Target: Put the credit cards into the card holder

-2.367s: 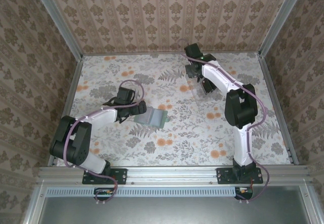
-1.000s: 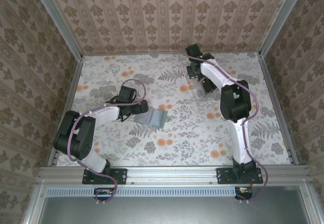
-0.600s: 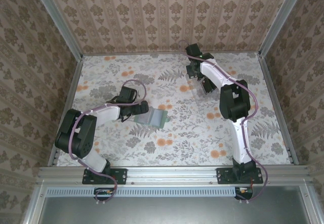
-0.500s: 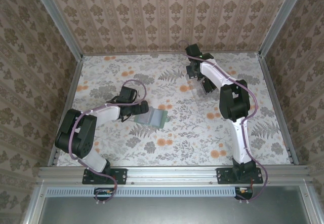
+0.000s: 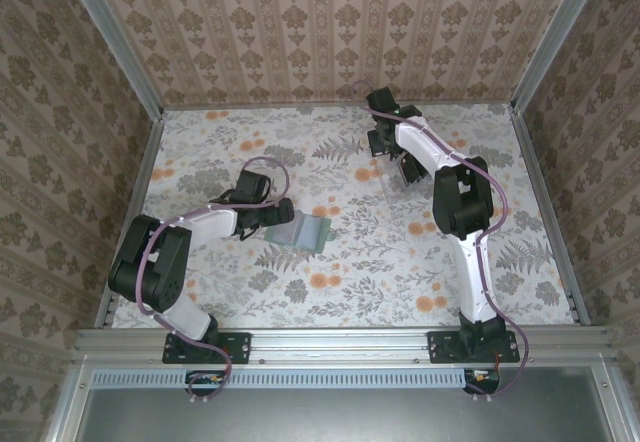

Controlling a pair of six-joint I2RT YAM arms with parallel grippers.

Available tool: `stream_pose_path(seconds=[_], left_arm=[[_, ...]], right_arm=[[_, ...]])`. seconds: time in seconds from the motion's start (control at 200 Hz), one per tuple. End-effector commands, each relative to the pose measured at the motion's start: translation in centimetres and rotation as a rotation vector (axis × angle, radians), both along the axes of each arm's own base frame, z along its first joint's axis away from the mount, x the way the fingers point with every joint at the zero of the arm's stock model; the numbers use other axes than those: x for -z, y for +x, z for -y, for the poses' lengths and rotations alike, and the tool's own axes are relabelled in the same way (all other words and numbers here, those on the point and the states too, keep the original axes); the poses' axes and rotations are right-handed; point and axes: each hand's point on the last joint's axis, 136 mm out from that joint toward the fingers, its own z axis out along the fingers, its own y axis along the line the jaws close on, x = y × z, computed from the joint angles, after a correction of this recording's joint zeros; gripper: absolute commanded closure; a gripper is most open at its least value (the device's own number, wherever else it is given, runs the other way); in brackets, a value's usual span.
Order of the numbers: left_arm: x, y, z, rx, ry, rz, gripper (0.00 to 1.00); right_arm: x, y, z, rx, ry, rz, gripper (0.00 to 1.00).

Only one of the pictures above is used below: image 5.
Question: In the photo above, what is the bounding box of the green leather card holder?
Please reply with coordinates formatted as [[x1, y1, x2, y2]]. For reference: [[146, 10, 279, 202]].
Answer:
[[263, 209, 335, 254]]

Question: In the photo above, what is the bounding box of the clear acrylic card stand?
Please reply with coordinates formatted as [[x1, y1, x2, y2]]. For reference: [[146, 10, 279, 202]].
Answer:
[[369, 129, 432, 199]]

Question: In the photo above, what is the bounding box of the floral table cover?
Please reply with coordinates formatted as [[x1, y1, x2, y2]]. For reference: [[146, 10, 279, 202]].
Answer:
[[107, 103, 584, 331]]

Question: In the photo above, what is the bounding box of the grey metal panel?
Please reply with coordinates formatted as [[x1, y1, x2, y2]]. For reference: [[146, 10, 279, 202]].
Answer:
[[74, 386, 609, 442]]

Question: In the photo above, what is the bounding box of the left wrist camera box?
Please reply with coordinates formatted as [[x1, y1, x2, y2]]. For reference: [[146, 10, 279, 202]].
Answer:
[[234, 170, 273, 204]]

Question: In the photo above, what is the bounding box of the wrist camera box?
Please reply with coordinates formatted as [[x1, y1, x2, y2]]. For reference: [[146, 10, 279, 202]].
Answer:
[[366, 86, 396, 113], [234, 170, 273, 204]]

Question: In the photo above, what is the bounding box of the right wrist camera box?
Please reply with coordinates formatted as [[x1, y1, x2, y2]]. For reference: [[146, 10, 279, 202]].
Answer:
[[366, 86, 396, 113]]

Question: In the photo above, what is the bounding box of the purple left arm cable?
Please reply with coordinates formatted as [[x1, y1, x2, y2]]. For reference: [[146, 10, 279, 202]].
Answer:
[[138, 155, 293, 406]]

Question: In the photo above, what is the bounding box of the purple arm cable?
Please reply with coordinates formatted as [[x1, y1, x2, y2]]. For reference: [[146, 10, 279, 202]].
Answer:
[[138, 155, 293, 406], [351, 79, 530, 403]]

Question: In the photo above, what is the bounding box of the aluminium table side rail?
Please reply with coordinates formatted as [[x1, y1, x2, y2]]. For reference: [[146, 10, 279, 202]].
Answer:
[[92, 109, 166, 331], [509, 106, 594, 326]]

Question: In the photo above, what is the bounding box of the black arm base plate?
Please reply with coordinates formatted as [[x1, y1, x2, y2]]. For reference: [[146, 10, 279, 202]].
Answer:
[[428, 330, 521, 365], [162, 330, 251, 365]]

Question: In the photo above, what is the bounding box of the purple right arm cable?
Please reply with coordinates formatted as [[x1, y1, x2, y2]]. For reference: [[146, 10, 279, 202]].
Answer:
[[351, 79, 530, 403]]

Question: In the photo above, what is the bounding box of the long aluminium mounting rail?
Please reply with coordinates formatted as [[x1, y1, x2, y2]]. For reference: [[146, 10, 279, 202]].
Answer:
[[72, 326, 619, 366]]

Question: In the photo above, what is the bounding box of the black connector box with wires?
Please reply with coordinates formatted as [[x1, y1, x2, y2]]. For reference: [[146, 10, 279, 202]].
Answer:
[[184, 368, 227, 397], [462, 366, 502, 396]]

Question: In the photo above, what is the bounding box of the white slotted cable duct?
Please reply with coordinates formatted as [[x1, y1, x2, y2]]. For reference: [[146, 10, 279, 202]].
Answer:
[[92, 367, 471, 389]]

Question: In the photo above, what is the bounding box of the aluminium frame post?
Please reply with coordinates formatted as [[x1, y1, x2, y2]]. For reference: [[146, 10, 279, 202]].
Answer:
[[56, 0, 167, 119], [510, 0, 612, 114]]

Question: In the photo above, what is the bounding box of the aluminium lower frame bar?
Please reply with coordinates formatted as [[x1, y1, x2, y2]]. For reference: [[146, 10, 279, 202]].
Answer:
[[44, 364, 96, 442], [589, 365, 636, 442]]

